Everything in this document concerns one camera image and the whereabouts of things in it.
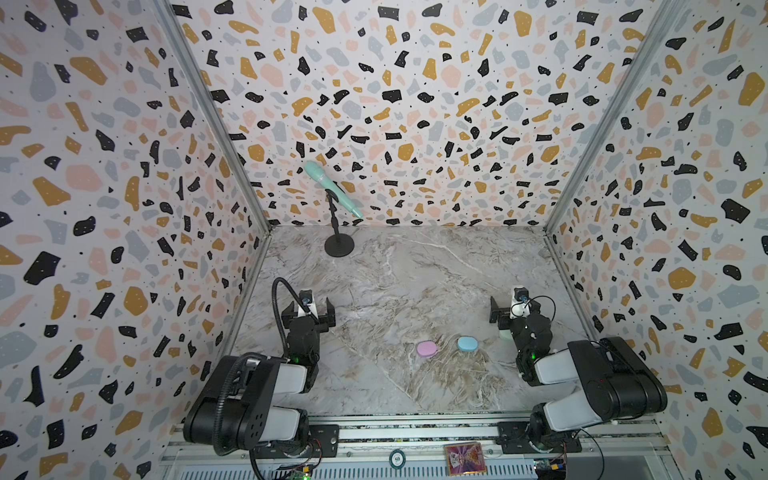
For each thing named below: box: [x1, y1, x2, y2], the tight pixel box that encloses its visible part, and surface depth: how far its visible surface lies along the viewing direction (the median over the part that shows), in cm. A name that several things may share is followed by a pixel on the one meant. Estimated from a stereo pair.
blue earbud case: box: [457, 336, 479, 352], surface depth 92 cm
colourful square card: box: [444, 442, 486, 477], surface depth 72 cm
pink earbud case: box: [417, 341, 437, 357], surface depth 90 cm
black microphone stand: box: [324, 189, 355, 258], surface depth 116 cm
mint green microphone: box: [304, 160, 364, 219], surface depth 95 cm
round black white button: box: [388, 448, 407, 470], surface depth 73 cm
